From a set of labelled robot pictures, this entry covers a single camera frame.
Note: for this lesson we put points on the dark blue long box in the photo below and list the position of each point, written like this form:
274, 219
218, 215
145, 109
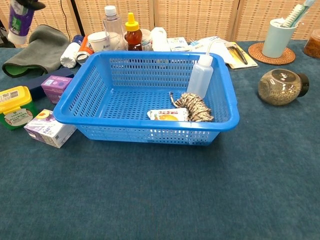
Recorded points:
35, 87

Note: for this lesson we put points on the clear round clip container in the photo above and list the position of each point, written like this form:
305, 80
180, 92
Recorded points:
147, 40

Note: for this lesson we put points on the green tub yellow lid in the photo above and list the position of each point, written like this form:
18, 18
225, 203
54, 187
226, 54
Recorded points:
15, 97

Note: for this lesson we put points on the white ridged brush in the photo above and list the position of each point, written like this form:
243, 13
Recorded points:
292, 16

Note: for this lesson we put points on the round glass jar black lid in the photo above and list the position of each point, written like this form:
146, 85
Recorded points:
277, 90

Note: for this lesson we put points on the white squeeze wash bottle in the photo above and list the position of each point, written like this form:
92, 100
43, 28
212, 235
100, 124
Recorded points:
198, 77

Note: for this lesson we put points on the bamboo folding screen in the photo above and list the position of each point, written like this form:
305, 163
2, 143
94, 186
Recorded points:
200, 17

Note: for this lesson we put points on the teal toothbrush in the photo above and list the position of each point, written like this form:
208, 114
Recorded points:
308, 6

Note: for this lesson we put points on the white blue cylinder bottle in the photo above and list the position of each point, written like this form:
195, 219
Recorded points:
68, 56

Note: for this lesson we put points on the small white blue box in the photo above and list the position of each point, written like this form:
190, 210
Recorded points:
177, 43

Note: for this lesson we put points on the white paper cup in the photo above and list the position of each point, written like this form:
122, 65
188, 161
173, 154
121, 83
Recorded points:
100, 42

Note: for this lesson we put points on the orange drink can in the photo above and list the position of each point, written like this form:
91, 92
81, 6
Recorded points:
86, 47

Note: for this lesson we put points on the razor in yellow pack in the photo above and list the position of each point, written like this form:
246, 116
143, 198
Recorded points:
240, 56

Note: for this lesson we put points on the honey bottle yellow cap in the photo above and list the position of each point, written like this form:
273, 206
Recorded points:
133, 37

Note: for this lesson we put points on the small purple carton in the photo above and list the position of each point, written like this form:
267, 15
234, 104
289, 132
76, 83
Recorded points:
56, 85

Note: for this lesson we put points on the purple white tube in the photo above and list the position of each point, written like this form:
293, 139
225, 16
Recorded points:
18, 22

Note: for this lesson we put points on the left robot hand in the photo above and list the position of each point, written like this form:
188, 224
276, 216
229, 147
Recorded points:
35, 3

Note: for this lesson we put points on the snack packet with orange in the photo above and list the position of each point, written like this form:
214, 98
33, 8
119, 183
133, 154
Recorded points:
167, 115

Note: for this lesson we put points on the teal table cloth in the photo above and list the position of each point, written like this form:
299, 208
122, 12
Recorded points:
160, 187

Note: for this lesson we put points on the amber jar brown contents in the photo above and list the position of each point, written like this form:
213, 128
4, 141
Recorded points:
312, 45

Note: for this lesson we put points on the round woven coaster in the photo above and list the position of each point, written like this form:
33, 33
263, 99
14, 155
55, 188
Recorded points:
255, 53

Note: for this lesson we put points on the white plastic bag pack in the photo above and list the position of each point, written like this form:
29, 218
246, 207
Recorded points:
223, 55

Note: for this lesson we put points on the purple white plum carton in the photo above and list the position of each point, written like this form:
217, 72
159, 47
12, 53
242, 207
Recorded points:
47, 130

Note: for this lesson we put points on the blue plastic basket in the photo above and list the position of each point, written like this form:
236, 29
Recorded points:
150, 135

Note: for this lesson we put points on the light blue cup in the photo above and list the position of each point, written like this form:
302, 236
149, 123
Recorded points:
277, 40

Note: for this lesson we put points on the grey green towel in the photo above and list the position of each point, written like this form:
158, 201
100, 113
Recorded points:
45, 47

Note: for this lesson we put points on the clear plastic water bottle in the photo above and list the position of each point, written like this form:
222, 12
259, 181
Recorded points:
113, 27

